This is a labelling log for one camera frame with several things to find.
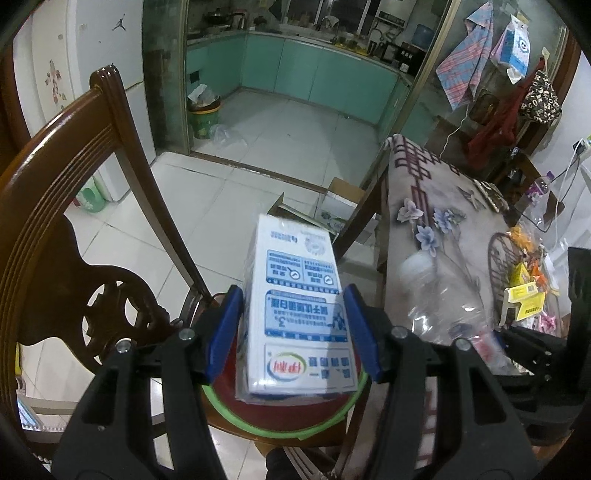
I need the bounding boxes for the plaid towel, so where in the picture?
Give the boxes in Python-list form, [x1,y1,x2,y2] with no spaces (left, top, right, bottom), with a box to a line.
[436,2,495,110]

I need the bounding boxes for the white blue milk carton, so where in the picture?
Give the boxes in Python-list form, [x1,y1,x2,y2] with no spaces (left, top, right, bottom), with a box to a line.
[235,213,356,403]

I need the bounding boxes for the brown patterned pouch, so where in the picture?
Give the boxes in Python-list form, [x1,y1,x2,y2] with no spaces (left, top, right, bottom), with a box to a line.
[475,180,506,213]

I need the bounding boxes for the floral printed tablecloth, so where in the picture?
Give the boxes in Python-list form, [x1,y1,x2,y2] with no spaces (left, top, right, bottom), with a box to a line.
[376,134,568,370]

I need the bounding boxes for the blue water jug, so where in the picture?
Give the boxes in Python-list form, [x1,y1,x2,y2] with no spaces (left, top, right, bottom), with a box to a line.
[412,23,435,49]

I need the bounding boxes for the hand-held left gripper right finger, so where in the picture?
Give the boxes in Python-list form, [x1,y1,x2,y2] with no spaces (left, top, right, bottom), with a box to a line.
[342,284,541,480]

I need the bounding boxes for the carved wooden chair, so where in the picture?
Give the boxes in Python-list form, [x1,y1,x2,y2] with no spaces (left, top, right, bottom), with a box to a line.
[0,66,218,462]

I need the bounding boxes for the yellow box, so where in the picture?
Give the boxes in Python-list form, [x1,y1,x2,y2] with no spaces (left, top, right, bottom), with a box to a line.
[503,281,548,321]

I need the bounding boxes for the red basin with green rim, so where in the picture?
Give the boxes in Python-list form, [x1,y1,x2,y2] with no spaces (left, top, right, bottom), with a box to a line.
[201,364,370,439]

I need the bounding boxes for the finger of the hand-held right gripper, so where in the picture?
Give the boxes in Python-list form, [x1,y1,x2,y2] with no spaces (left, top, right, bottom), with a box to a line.
[494,325,568,370]

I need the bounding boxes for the clear plastic bottle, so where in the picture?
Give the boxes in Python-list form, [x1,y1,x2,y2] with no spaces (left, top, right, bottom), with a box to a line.
[398,251,504,365]

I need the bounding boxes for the plain wooden chair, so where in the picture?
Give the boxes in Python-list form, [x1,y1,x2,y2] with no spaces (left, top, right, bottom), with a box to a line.
[480,148,543,199]

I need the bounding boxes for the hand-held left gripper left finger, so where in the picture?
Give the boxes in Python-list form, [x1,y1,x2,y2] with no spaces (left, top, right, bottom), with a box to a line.
[51,285,245,480]

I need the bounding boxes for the clear plastic bag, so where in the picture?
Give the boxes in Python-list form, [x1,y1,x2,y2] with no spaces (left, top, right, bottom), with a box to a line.
[210,124,245,145]

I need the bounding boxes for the clear bag of orange snacks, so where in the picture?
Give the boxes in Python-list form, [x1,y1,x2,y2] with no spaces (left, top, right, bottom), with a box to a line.
[505,194,568,296]

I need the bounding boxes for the green trash bin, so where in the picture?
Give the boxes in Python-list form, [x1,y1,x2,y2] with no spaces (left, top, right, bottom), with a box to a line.
[187,95,222,140]

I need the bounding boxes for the leopard print bag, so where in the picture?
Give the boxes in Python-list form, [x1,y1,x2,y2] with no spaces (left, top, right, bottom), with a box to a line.
[521,69,563,123]

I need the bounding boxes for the white blue hanging bag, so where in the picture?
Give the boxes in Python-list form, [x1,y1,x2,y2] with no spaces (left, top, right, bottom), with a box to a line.
[490,14,531,84]

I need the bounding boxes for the purple capped bottle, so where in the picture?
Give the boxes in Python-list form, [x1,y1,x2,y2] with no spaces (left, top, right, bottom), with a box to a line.
[526,172,555,204]

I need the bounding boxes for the white cable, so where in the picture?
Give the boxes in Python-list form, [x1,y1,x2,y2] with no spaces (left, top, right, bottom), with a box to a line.
[441,104,472,160]

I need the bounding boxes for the open cardboard box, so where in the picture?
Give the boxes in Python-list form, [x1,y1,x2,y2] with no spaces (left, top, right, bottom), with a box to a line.
[268,178,382,241]

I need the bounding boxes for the white refrigerator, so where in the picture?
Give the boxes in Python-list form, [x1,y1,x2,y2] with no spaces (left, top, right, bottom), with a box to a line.
[14,0,158,204]

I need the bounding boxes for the red hanging cloth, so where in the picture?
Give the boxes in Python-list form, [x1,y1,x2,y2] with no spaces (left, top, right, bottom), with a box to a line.
[468,69,546,155]

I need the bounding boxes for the green plastic container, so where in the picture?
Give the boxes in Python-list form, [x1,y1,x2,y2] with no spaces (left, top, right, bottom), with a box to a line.
[76,178,109,213]

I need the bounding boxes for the teal kitchen cabinets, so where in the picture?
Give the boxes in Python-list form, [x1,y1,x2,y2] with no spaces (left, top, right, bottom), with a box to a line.
[187,32,411,125]

